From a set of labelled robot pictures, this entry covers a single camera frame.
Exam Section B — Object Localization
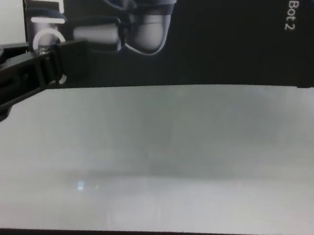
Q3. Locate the black robot print poster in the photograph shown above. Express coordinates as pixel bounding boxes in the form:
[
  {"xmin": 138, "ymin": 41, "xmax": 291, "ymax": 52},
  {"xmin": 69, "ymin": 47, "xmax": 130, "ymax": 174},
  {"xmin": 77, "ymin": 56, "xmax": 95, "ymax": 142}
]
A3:
[{"xmin": 17, "ymin": 0, "xmax": 314, "ymax": 117}]

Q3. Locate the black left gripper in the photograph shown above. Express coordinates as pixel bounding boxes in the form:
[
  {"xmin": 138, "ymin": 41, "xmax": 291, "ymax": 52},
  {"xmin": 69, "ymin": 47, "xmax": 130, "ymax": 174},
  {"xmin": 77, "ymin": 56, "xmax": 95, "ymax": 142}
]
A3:
[{"xmin": 0, "ymin": 31, "xmax": 90, "ymax": 139}]

